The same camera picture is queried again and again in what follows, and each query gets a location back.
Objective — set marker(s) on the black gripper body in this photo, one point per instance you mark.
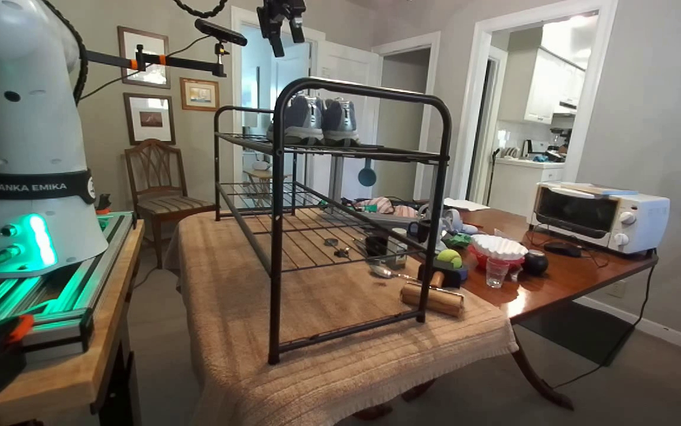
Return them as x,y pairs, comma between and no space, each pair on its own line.
280,11

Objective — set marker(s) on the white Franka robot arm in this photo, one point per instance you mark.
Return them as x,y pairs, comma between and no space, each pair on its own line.
23,120

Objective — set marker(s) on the small framed picture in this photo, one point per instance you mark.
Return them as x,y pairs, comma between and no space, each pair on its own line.
200,94

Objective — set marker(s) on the black boom with orange clamps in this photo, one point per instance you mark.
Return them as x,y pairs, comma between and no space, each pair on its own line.
175,62

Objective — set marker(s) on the large framed picture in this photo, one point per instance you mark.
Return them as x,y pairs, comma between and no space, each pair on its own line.
144,52

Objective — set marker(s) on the dark framed picture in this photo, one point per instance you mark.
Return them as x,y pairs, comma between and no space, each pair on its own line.
150,120

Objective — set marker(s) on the blue hanging ladle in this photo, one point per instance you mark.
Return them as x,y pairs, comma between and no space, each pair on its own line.
366,176

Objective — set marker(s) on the wooden chair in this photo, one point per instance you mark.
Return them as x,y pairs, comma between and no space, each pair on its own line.
157,191

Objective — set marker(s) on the black metal shoe rack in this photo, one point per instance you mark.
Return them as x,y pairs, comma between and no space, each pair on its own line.
276,238

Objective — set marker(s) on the colourful plush toy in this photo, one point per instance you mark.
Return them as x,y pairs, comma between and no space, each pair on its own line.
383,206

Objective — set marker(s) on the black cup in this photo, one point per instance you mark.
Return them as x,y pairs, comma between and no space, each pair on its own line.
376,245

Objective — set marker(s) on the silver small object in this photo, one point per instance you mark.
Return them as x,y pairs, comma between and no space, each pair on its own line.
382,272

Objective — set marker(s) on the white kitchen cabinet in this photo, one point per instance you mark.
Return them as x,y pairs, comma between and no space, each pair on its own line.
554,85

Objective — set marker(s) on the dark green bowl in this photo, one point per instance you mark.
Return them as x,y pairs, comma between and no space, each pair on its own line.
457,240

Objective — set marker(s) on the white kitchen counter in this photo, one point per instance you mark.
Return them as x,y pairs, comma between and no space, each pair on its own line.
521,186

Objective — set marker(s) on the green tennis ball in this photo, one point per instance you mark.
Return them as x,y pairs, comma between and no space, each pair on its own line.
450,258

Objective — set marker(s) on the tan woven tablecloth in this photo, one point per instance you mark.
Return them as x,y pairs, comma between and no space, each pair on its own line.
230,315

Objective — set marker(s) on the black blue block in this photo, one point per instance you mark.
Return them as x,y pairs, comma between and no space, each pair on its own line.
453,276

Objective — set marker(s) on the white bowl with red rim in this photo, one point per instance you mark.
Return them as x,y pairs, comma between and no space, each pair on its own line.
498,250

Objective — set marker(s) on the wooden roller block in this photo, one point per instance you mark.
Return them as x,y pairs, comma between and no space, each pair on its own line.
433,301

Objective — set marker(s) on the clear plastic cup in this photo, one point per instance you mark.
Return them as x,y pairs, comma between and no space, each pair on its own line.
498,272

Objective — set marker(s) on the black round object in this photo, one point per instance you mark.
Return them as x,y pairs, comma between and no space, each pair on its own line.
535,264

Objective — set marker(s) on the black remote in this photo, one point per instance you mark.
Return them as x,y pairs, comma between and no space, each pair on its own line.
563,246

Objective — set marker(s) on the white toaster oven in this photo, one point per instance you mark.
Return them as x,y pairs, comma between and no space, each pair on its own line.
602,213

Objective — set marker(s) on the dark wooden dining table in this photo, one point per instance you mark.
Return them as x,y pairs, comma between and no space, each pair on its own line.
567,272

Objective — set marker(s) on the wooden workbench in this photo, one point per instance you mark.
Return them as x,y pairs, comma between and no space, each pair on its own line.
71,370

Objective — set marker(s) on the black camera on boom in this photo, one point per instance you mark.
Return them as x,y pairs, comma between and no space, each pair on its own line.
223,34

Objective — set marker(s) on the green lit aluminium base frame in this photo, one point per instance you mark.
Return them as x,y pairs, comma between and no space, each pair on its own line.
58,291

